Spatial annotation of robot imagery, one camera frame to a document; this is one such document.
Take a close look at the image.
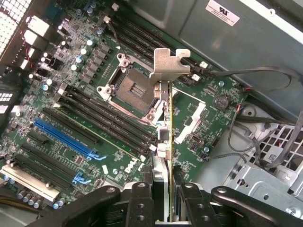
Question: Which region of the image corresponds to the open PC case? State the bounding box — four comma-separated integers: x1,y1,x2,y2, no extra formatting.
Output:
0,0,303,227

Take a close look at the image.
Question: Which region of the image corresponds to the green motherboard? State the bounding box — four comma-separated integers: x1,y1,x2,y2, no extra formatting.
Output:
0,0,249,215

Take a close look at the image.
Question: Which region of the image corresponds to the white expansion slot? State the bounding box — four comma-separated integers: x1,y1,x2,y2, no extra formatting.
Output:
0,164,60,202

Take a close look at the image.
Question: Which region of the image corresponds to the metal drive cage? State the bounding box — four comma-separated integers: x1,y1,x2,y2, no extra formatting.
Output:
222,118,303,218

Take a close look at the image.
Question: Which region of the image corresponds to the black RAM slot bank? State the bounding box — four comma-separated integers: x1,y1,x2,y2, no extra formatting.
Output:
55,86,158,153
110,13,204,83

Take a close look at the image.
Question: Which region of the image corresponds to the CPU socket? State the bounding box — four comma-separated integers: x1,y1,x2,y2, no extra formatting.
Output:
96,53,171,125

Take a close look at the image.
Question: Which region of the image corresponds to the locking lever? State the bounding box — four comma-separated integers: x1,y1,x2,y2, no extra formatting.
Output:
107,22,127,60

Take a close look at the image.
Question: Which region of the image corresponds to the short black expansion slot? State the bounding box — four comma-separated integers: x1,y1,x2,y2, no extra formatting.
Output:
27,131,49,145

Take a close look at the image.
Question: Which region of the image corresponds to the coin cell battery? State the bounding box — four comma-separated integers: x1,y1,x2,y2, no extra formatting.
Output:
212,94,230,110

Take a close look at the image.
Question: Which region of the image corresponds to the long black expansion slot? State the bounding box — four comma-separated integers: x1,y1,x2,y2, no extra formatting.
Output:
21,143,92,185
13,152,71,189
42,107,99,145

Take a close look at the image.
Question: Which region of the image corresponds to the black looped wire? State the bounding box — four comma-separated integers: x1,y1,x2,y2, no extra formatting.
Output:
203,67,303,94

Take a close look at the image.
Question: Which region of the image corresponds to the blue expansion slot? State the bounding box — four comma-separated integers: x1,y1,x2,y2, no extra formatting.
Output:
34,118,107,161

